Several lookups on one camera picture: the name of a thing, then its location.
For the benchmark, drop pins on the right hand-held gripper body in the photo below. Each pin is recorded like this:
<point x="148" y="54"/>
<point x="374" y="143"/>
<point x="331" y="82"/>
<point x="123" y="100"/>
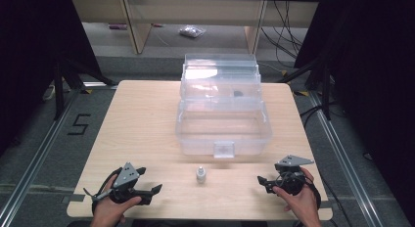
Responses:
<point x="291" y="174"/>

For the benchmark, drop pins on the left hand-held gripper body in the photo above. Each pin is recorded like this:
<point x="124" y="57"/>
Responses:
<point x="126" y="178"/>

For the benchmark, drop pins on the person's right hand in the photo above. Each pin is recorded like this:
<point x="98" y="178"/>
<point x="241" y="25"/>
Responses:
<point x="301" y="204"/>

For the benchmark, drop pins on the person's left hand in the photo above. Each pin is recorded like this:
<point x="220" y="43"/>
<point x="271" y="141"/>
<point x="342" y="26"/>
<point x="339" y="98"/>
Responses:
<point x="111" y="209"/>

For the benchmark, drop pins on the small white bottle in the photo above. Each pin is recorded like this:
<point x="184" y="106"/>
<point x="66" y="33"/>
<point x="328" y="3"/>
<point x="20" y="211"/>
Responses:
<point x="201" y="175"/>

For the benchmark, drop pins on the clear plastic storage box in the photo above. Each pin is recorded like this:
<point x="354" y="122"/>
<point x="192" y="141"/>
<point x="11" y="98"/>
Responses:
<point x="223" y="122"/>

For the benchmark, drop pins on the yellow black tape marker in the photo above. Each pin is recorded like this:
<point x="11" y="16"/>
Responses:
<point x="301" y="93"/>
<point x="86" y="91"/>

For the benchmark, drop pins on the black metal stand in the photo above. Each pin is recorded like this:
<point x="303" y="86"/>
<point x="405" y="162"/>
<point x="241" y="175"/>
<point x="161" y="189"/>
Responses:
<point x="58" y="90"/>
<point x="325" y="93"/>

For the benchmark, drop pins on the dark curtain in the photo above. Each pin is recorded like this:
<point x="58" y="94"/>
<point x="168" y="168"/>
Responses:
<point x="29" y="57"/>
<point x="375" y="73"/>

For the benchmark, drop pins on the light wooden shelf unit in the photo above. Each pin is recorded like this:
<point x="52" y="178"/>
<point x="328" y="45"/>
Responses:
<point x="140" y="28"/>

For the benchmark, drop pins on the clear plastic bag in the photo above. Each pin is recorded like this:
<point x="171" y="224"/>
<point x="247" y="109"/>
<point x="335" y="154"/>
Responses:
<point x="192" y="31"/>

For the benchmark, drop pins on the aluminium floor rail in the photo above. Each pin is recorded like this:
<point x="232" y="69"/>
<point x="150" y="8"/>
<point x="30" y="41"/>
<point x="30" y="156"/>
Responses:
<point x="36" y="161"/>
<point x="345" y="161"/>

